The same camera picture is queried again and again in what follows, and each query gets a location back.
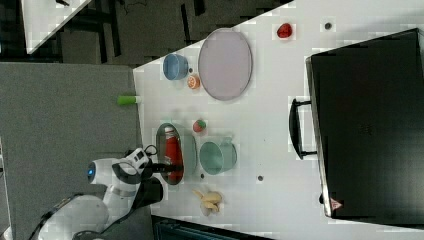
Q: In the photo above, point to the green marker tube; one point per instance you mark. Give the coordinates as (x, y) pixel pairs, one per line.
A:
(128, 100)

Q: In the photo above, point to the white side table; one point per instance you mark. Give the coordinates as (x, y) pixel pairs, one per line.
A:
(43, 18)

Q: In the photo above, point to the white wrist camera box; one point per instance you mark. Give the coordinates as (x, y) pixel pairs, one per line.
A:
(138, 156)

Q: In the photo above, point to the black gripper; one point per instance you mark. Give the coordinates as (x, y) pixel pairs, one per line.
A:
(147, 169)

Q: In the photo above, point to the red ketchup bottle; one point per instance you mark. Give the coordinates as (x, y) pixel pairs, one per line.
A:
(173, 154)

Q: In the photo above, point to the black microwave oven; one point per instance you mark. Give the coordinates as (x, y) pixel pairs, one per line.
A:
(367, 103)

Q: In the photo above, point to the green mug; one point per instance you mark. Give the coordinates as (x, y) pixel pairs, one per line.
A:
(218, 155)

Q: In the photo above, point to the black cylinder holder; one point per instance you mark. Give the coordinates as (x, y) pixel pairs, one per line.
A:
(149, 192)

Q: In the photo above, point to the green strainer basket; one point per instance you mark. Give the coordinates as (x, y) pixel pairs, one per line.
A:
(188, 147)

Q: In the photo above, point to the blue bowl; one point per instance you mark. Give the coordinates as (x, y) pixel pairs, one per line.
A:
(175, 67)

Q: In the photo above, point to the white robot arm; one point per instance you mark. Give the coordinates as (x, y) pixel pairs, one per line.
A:
(130, 184)

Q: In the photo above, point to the grey round plate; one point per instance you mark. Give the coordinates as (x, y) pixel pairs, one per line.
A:
(225, 64)

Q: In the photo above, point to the yellow banana bunch toy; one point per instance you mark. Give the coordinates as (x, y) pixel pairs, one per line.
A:
(209, 202)

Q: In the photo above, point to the red green strawberry toy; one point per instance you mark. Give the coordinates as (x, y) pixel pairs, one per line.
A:
(199, 125)

